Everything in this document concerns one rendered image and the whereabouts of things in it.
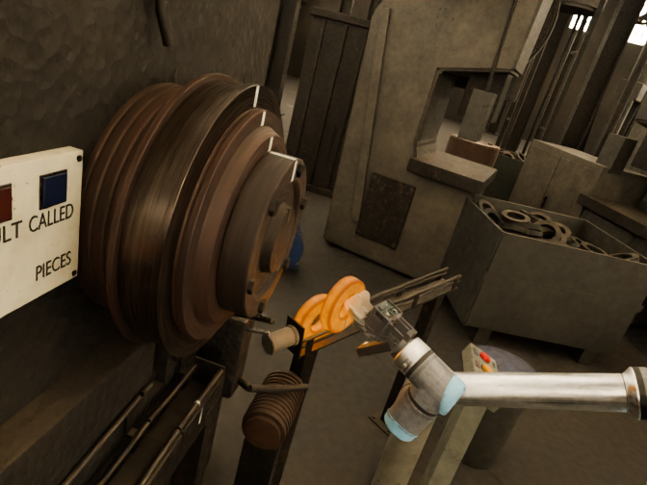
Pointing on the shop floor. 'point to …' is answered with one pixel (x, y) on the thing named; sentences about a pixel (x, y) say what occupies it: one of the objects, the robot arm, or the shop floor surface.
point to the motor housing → (267, 429)
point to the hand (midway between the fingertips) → (345, 298)
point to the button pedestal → (455, 431)
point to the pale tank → (555, 71)
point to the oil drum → (477, 152)
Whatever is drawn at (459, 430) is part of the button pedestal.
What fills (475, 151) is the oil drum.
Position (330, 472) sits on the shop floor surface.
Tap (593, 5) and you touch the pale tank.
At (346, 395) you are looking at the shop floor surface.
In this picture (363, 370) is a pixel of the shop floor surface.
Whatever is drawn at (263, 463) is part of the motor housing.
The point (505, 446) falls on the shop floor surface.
